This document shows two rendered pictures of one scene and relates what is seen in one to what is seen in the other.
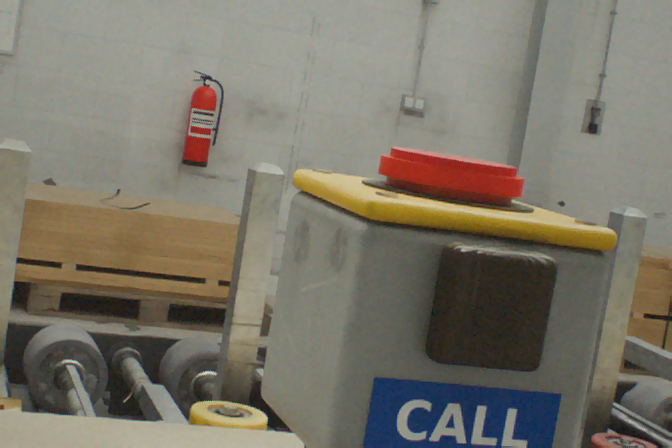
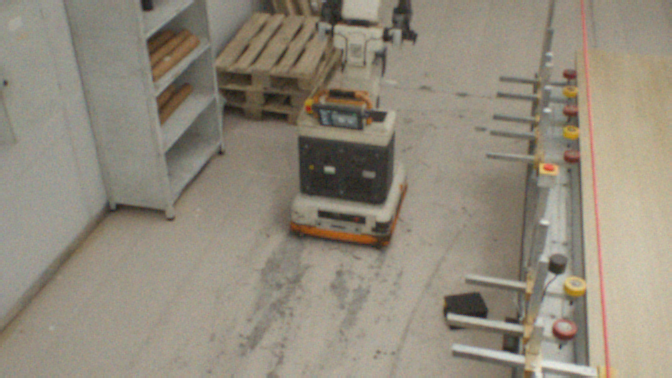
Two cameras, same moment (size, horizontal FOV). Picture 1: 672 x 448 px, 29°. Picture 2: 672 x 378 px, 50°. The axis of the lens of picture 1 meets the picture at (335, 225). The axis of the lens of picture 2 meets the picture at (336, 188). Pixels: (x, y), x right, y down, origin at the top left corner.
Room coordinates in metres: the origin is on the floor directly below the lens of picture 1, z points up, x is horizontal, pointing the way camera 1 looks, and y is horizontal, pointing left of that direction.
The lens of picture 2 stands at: (0.97, -2.52, 2.74)
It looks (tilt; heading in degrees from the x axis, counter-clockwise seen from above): 34 degrees down; 123
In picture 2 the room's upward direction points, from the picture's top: straight up
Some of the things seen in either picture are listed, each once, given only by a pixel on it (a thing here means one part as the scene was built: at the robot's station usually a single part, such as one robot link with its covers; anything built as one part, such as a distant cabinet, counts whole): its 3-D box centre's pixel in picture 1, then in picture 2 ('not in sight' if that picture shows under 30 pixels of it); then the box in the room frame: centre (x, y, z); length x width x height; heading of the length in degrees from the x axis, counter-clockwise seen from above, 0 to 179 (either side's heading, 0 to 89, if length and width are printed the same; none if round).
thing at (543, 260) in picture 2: not in sight; (534, 308); (0.52, -0.51, 0.93); 0.04 x 0.04 x 0.48; 18
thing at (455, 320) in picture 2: not in sight; (506, 329); (0.45, -0.58, 0.84); 0.43 x 0.03 x 0.04; 18
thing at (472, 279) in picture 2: not in sight; (520, 287); (0.41, -0.33, 0.84); 0.43 x 0.03 x 0.04; 18
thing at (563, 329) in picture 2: not in sight; (562, 336); (0.63, -0.52, 0.85); 0.08 x 0.08 x 0.11
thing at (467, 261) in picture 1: (491, 307); not in sight; (0.32, -0.04, 1.20); 0.03 x 0.01 x 0.03; 108
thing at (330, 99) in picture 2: not in sight; (347, 103); (-0.99, 0.61, 0.87); 0.23 x 0.15 x 0.11; 18
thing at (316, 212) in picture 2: not in sight; (341, 216); (-0.90, 0.41, 0.23); 0.41 x 0.02 x 0.08; 18
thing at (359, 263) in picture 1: (424, 332); (547, 176); (0.36, -0.03, 1.18); 0.07 x 0.07 x 0.08; 18
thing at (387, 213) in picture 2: not in sight; (351, 195); (-1.03, 0.72, 0.16); 0.67 x 0.64 x 0.25; 108
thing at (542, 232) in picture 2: not in sight; (535, 268); (0.44, -0.28, 0.91); 0.04 x 0.04 x 0.48; 18
